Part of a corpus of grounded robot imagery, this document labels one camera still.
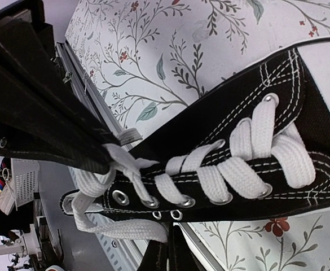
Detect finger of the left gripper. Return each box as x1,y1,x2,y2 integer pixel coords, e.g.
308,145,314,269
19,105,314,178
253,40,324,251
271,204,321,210
0,19,118,174

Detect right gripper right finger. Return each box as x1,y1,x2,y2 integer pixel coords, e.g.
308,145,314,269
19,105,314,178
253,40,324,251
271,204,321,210
169,225,206,271

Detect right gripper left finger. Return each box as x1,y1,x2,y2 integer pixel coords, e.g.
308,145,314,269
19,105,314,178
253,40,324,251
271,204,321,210
137,240,168,271

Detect black canvas sneaker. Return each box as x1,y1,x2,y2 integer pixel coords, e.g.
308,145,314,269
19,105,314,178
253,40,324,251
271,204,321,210
59,36,330,243

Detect white perforated plastic basket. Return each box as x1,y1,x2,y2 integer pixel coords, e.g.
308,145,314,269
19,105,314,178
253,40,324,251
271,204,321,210
11,159,40,209

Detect person in black shirt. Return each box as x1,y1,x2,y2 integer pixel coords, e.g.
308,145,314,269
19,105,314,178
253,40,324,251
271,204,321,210
0,158,34,241

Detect floral patterned table mat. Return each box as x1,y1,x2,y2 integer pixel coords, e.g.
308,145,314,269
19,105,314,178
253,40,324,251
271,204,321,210
65,1,330,270

